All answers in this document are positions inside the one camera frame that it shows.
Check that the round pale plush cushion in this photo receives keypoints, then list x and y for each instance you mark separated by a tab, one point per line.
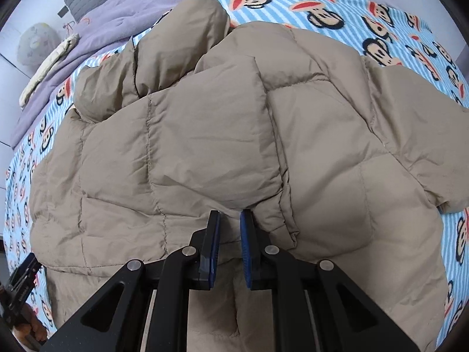
36	44

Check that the monkey print striped blanket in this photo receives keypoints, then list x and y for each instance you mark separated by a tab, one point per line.
329	7

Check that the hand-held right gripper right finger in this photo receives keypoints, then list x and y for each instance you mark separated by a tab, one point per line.
244	253

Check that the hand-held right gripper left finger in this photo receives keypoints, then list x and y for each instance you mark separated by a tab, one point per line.
211	249

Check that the cream folded cloth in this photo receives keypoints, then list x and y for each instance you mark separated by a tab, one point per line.
47	66

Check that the purple quilt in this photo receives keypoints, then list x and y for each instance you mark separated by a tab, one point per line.
121	11

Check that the person's left hand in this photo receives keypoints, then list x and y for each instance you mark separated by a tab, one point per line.
34	324

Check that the beige puffer jacket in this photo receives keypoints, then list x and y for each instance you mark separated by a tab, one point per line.
183	135

